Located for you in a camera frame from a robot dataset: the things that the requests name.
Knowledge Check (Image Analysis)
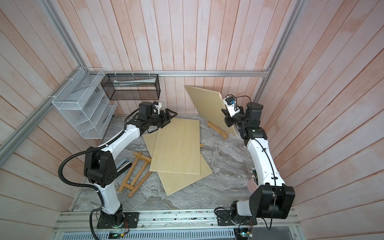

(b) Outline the wooden easel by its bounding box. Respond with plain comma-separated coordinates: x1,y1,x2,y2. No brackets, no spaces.
207,122,228,140
118,151,152,198

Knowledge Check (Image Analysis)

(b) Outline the pink cup of pencils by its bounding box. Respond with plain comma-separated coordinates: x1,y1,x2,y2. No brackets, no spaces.
247,169,259,194

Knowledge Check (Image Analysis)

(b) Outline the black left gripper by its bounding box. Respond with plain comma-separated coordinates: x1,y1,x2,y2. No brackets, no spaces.
147,107,178,128

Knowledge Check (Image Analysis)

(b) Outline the plywood board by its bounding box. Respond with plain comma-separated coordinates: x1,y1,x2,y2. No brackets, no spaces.
143,133,213,196
150,118,201,175
185,86,237,137

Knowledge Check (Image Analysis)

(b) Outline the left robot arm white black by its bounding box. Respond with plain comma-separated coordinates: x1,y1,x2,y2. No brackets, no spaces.
84,102,177,228

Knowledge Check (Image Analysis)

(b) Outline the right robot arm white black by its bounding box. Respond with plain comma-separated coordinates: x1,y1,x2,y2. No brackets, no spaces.
222,96,296,225

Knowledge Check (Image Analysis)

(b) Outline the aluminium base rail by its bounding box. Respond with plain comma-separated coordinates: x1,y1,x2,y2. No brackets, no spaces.
49,209,306,240

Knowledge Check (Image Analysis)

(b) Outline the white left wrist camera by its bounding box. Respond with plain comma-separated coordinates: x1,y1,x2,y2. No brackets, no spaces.
153,101,162,115

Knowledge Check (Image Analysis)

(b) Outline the black corrugated cable conduit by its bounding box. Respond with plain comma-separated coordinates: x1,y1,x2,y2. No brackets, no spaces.
58,107,140,240

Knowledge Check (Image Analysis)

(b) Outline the white mesh tiered shelf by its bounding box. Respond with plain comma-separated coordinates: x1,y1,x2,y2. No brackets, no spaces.
52,68,118,140

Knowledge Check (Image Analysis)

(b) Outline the black mesh wire basket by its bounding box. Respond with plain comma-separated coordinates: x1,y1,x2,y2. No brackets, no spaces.
101,73,161,101

